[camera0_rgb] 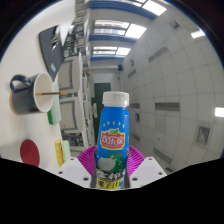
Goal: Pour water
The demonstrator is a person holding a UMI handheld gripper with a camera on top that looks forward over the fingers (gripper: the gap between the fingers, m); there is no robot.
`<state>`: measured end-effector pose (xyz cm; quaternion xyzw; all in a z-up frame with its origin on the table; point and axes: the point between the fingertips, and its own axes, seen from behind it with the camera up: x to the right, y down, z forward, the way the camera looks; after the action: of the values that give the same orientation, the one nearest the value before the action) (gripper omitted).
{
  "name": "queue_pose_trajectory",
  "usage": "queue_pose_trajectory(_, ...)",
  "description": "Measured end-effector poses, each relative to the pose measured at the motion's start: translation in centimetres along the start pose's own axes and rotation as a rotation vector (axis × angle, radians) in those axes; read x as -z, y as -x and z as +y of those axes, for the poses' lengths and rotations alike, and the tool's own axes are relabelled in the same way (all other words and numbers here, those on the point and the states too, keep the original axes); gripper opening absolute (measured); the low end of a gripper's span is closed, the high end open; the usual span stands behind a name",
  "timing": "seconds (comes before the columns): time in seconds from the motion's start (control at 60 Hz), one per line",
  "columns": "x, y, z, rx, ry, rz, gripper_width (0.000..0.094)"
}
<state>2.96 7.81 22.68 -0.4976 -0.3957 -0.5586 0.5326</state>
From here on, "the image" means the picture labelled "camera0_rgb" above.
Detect round cork coaster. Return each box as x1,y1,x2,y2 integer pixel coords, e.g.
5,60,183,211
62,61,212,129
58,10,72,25
9,89,19,116

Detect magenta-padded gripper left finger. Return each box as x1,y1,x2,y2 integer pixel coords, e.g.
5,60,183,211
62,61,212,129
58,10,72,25
57,145,99,188

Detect blue white-capped drink bottle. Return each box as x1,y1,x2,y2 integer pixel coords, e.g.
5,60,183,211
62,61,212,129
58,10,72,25
95,90,131,190

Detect dark blue mug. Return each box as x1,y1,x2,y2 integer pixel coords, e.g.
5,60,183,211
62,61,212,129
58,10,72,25
9,72,55,116

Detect thin wooden stick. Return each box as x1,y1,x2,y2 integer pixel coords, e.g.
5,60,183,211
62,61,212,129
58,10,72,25
35,91,68,97

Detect flat round red coaster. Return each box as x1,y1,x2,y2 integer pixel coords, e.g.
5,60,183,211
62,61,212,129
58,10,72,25
19,139,41,167

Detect group of white classroom chairs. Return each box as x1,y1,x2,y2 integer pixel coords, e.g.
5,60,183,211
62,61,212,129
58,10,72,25
56,0,98,149

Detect group of ceiling lights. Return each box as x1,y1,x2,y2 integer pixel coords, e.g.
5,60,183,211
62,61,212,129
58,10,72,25
128,28,224,164

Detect group of tall windows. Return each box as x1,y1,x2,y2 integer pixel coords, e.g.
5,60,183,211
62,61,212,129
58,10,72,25
91,0,168,58

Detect group of blue curtains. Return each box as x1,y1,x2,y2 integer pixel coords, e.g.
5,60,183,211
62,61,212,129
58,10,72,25
88,0,158,63

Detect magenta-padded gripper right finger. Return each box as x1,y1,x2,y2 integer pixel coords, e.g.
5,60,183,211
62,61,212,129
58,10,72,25
124,145,168,189

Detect dark flat notebook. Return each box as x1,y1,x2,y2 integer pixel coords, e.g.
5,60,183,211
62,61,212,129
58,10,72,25
38,25,68,73

